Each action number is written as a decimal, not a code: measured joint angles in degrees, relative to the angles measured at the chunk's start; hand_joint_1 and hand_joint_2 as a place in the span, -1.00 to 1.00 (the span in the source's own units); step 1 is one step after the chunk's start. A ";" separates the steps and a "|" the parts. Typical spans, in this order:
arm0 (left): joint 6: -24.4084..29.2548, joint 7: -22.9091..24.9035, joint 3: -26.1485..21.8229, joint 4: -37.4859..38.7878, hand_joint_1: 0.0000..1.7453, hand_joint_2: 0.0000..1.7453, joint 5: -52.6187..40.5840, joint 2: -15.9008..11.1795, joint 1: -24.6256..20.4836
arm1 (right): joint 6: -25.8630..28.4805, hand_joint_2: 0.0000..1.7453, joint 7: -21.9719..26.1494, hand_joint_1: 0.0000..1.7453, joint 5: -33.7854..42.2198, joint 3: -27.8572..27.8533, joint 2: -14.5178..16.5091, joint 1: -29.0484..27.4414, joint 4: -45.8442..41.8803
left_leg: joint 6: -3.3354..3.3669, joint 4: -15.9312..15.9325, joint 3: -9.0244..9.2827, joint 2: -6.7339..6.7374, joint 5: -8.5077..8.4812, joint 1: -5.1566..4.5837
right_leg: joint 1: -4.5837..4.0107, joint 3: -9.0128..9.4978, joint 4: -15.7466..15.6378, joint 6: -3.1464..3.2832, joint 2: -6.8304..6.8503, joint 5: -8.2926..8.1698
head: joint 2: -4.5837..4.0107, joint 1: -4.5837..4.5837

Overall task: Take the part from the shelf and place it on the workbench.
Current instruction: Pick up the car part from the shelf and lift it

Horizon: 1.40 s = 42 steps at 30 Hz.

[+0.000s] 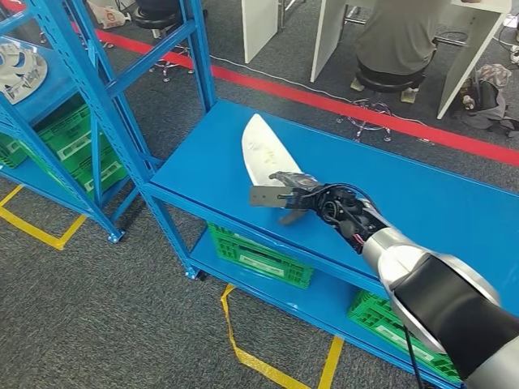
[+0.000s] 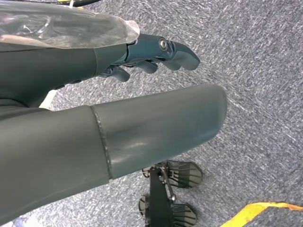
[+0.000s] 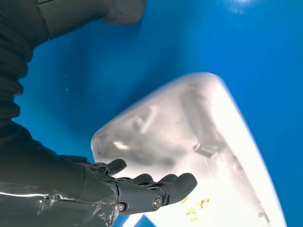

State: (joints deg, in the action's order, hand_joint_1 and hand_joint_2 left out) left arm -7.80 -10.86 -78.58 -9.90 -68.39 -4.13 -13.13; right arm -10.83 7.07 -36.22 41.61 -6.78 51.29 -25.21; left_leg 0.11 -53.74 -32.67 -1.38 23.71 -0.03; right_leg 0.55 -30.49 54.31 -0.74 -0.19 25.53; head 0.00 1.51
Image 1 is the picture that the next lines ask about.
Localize red barrier belt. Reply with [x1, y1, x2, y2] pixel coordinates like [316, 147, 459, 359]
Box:
[0, 0, 519, 168]

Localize person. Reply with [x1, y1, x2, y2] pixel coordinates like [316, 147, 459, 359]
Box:
[350, 0, 446, 104]

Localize silver wheel cover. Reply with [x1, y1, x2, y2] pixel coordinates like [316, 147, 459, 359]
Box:
[0, 42, 48, 106]

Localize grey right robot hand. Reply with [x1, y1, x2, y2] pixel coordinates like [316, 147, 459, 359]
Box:
[269, 169, 326, 227]

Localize yellow floor tape outline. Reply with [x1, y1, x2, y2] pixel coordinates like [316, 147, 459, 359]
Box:
[0, 185, 87, 252]
[221, 284, 344, 389]

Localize blue metal shelf rack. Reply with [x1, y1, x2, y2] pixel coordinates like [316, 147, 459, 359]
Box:
[24, 0, 519, 389]
[0, 0, 162, 246]

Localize grey backpack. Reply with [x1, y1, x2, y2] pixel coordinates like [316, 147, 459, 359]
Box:
[449, 63, 519, 138]

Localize white plastic bag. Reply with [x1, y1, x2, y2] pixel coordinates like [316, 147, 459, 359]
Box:
[85, 0, 131, 31]

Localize black round stool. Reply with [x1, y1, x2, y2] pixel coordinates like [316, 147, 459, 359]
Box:
[133, 0, 208, 84]
[335, 48, 437, 143]

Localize white desk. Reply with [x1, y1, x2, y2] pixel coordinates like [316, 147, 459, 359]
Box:
[242, 0, 279, 64]
[310, 0, 512, 120]

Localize green plastic crate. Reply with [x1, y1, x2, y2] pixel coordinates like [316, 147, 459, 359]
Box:
[348, 308, 461, 383]
[0, 134, 28, 170]
[66, 144, 128, 197]
[208, 222, 315, 290]
[36, 105, 108, 162]
[354, 289, 400, 318]

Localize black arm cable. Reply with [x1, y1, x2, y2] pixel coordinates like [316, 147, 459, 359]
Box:
[403, 324, 425, 389]

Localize white curved shell part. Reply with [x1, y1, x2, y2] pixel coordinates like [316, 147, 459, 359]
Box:
[241, 113, 303, 189]

